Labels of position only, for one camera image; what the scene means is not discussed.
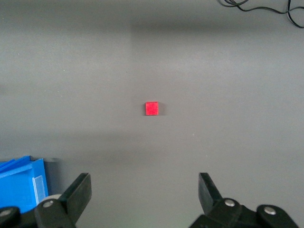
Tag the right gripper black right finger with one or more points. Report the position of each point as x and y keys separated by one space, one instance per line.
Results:
x=209 y=194

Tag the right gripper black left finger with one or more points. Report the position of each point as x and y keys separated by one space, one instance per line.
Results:
x=78 y=194

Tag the small red cube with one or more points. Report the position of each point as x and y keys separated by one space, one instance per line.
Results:
x=152 y=108

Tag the blue plastic storage bin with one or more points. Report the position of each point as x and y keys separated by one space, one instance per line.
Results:
x=16 y=185

